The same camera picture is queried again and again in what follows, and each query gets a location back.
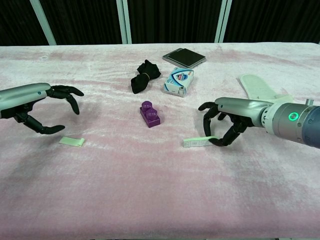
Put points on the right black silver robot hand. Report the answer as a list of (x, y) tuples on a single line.
[(240, 107)]

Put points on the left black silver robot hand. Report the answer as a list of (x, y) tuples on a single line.
[(25, 95)]

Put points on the light green strip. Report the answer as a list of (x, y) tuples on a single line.
[(197, 142)]

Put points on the small light green card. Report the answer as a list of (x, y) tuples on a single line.
[(71, 141)]

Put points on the white disposable slipper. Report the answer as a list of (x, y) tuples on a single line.
[(257, 87)]

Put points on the white blue soap box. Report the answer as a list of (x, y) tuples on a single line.
[(178, 78)]

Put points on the grey square digital scale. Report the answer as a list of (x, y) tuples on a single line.
[(185, 57)]

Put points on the purple toy brick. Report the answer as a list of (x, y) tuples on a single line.
[(150, 115)]

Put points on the black sock bundle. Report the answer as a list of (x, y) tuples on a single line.
[(143, 77)]

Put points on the pink plush table cloth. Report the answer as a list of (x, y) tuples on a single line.
[(125, 180)]

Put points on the white metal frame post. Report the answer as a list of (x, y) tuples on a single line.
[(124, 21), (223, 21), (43, 22)]

